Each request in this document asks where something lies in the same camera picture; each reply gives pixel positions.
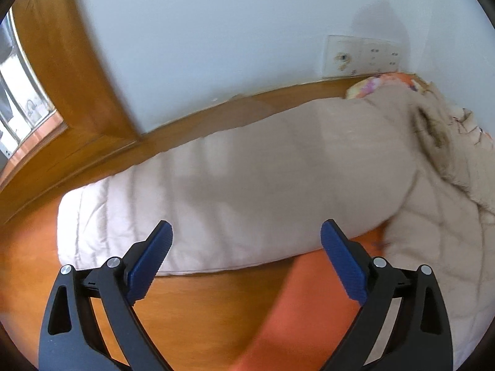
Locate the beige puffer jacket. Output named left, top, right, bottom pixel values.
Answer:
left=57, top=85, right=494, bottom=366

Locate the orange floral cloth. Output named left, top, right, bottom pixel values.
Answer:
left=231, top=70, right=431, bottom=371

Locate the wooden door frame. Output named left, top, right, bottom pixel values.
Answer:
left=0, top=0, right=142, bottom=225

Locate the white wall socket panel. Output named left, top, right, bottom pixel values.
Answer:
left=322, top=35, right=403, bottom=79

